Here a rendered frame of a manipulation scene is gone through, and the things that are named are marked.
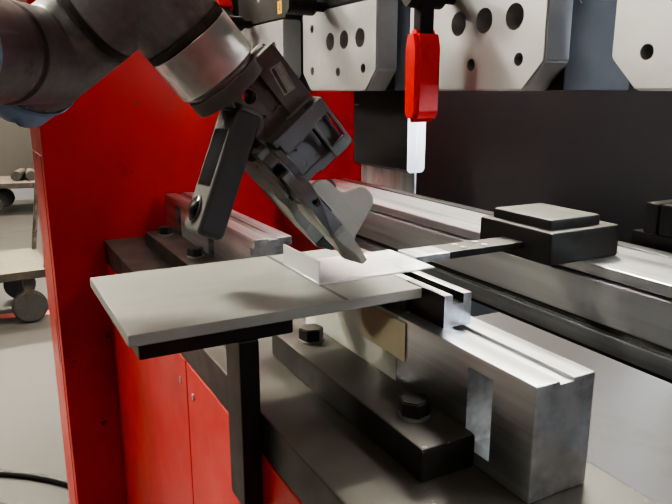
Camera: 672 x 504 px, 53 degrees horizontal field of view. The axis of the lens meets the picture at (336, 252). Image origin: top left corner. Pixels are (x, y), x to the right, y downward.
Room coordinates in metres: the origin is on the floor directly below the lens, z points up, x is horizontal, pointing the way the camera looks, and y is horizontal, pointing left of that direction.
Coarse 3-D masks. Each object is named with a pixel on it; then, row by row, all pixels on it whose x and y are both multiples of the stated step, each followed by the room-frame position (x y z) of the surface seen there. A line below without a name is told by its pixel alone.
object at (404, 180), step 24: (360, 96) 0.70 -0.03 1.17; (384, 96) 0.66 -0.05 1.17; (360, 120) 0.70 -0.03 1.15; (384, 120) 0.66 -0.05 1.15; (408, 120) 0.63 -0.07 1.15; (360, 144) 0.70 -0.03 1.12; (384, 144) 0.66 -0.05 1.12; (408, 144) 0.63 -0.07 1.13; (384, 168) 0.66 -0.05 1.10; (408, 168) 0.63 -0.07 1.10
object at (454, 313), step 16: (416, 272) 0.64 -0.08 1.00; (432, 288) 0.58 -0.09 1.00; (448, 288) 0.59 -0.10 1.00; (416, 304) 0.60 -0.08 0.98; (432, 304) 0.58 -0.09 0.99; (448, 304) 0.56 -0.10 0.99; (464, 304) 0.57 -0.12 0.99; (432, 320) 0.57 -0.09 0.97; (448, 320) 0.56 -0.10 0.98; (464, 320) 0.57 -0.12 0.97
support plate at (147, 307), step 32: (320, 256) 0.70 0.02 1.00; (96, 288) 0.59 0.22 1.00; (128, 288) 0.58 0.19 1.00; (160, 288) 0.58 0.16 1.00; (192, 288) 0.58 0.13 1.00; (224, 288) 0.58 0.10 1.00; (256, 288) 0.58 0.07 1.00; (288, 288) 0.58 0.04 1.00; (320, 288) 0.58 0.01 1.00; (352, 288) 0.58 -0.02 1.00; (384, 288) 0.58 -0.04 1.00; (416, 288) 0.58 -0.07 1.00; (128, 320) 0.50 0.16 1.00; (160, 320) 0.50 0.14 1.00; (192, 320) 0.50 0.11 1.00; (224, 320) 0.50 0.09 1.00; (256, 320) 0.51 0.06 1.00
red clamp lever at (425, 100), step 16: (416, 0) 0.49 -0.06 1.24; (432, 0) 0.50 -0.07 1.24; (448, 0) 0.51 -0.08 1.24; (416, 16) 0.50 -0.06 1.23; (432, 16) 0.50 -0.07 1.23; (416, 32) 0.50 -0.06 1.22; (432, 32) 0.50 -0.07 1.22; (416, 48) 0.49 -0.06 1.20; (432, 48) 0.50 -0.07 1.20; (416, 64) 0.49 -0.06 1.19; (432, 64) 0.50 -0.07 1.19; (416, 80) 0.50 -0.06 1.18; (432, 80) 0.50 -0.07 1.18; (416, 96) 0.50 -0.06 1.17; (432, 96) 0.50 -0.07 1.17; (416, 112) 0.50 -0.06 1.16; (432, 112) 0.50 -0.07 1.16
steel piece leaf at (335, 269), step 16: (288, 256) 0.66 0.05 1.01; (304, 256) 0.62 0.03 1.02; (336, 256) 0.70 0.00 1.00; (368, 256) 0.70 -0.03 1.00; (304, 272) 0.62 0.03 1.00; (320, 272) 0.63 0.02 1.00; (336, 272) 0.63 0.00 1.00; (352, 272) 0.63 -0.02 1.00; (368, 272) 0.63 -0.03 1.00; (384, 272) 0.63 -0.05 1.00; (400, 272) 0.64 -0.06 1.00
